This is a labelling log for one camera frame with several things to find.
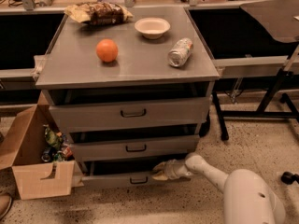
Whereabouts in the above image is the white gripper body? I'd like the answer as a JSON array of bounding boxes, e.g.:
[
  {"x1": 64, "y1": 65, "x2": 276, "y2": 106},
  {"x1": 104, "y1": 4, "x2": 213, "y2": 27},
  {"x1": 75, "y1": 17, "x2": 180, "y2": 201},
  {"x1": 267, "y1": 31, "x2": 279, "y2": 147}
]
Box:
[{"x1": 163, "y1": 160, "x2": 192, "y2": 180}]

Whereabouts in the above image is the grey bottom drawer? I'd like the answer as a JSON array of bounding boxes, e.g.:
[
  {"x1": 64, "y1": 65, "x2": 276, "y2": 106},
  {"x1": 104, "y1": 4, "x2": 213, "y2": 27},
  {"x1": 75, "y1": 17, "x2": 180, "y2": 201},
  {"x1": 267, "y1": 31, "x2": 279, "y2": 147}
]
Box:
[{"x1": 79, "y1": 159, "x2": 192, "y2": 191}]

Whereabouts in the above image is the grey drawer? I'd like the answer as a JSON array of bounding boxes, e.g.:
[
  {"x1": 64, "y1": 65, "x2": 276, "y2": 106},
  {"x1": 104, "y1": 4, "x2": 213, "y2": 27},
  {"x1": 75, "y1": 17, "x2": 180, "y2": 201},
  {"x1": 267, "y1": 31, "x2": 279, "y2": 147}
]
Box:
[
  {"x1": 50, "y1": 97, "x2": 210, "y2": 133},
  {"x1": 79, "y1": 159, "x2": 192, "y2": 191},
  {"x1": 71, "y1": 135, "x2": 199, "y2": 161}
]

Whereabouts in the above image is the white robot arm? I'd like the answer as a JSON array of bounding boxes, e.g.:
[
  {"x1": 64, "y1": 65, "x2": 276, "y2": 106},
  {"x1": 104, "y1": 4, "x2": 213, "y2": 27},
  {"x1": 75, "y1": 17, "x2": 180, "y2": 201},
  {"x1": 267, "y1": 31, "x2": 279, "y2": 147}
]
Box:
[{"x1": 152, "y1": 153, "x2": 286, "y2": 224}]

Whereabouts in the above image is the grey middle drawer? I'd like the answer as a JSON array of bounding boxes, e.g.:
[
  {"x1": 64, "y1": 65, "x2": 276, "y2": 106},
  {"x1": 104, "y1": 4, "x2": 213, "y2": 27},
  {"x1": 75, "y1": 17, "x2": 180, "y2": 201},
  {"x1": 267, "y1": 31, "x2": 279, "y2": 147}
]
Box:
[{"x1": 71, "y1": 135, "x2": 199, "y2": 161}]

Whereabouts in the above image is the grey top drawer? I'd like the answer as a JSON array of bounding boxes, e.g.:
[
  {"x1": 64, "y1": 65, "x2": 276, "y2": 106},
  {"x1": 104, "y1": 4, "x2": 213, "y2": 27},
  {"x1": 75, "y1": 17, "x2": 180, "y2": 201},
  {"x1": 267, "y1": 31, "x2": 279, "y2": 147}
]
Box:
[{"x1": 50, "y1": 97, "x2": 210, "y2": 133}]

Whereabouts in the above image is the grey drawer cabinet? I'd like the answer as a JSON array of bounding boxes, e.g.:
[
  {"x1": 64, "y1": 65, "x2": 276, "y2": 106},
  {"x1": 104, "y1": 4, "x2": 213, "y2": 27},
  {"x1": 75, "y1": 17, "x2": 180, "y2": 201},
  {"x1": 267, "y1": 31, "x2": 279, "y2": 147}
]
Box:
[{"x1": 35, "y1": 5, "x2": 221, "y2": 185}]

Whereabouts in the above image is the open cardboard box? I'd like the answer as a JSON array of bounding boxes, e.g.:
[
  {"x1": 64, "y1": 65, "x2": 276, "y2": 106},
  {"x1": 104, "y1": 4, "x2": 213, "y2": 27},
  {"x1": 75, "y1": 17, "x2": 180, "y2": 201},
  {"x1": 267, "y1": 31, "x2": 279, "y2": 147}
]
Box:
[{"x1": 0, "y1": 94, "x2": 83, "y2": 200}]

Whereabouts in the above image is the silver soda can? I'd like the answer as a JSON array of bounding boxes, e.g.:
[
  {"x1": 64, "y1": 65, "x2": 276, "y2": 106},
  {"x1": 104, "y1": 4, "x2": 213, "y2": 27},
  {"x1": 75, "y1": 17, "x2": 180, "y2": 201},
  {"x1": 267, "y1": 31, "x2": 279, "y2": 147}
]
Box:
[{"x1": 168, "y1": 38, "x2": 193, "y2": 67}]

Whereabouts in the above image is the green snack bag in box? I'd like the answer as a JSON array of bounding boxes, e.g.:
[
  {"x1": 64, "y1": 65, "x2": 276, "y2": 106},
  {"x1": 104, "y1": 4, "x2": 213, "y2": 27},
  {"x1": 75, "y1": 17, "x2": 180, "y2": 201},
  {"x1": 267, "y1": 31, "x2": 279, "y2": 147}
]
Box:
[{"x1": 44, "y1": 125, "x2": 63, "y2": 150}]

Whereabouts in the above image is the black caster wheel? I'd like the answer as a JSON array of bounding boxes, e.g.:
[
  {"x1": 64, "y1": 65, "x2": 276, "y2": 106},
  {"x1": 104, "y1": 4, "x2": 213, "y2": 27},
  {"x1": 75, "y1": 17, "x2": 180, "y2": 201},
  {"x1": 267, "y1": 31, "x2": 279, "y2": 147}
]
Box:
[{"x1": 281, "y1": 172, "x2": 299, "y2": 185}]

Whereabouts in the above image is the dark can in box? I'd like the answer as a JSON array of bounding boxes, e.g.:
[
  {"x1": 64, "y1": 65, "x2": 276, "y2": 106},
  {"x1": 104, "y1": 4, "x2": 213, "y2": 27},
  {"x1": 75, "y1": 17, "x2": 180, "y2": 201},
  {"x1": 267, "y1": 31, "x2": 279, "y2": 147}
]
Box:
[{"x1": 41, "y1": 147, "x2": 55, "y2": 162}]

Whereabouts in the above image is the orange fruit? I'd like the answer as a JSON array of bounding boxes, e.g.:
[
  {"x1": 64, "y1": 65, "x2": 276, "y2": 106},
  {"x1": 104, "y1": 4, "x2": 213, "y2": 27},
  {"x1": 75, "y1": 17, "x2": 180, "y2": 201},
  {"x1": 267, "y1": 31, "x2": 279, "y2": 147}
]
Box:
[{"x1": 96, "y1": 39, "x2": 118, "y2": 63}]

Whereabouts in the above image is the white paper bowl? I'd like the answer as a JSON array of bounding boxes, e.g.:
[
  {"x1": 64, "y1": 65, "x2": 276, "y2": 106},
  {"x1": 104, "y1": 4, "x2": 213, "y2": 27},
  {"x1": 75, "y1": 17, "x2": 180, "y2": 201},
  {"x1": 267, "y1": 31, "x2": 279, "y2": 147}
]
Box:
[{"x1": 135, "y1": 18, "x2": 170, "y2": 39}]

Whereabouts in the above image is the brown shoe tip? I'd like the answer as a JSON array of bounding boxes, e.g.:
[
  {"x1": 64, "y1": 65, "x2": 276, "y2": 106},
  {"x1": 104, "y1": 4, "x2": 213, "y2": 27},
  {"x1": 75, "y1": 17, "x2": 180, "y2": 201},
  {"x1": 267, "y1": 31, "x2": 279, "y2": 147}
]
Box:
[{"x1": 0, "y1": 193, "x2": 13, "y2": 220}]

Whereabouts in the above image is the brown chip bag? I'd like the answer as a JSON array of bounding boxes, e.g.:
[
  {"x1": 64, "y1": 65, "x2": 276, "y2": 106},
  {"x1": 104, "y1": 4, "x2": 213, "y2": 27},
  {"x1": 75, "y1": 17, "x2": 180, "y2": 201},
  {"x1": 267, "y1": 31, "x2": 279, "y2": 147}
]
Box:
[{"x1": 64, "y1": 2, "x2": 133, "y2": 25}]

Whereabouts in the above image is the black table frame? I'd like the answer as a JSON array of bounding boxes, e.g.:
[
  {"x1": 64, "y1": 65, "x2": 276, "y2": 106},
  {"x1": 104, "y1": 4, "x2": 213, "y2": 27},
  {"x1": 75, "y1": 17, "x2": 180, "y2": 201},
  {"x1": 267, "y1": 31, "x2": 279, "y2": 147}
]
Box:
[{"x1": 212, "y1": 44, "x2": 299, "y2": 142}]

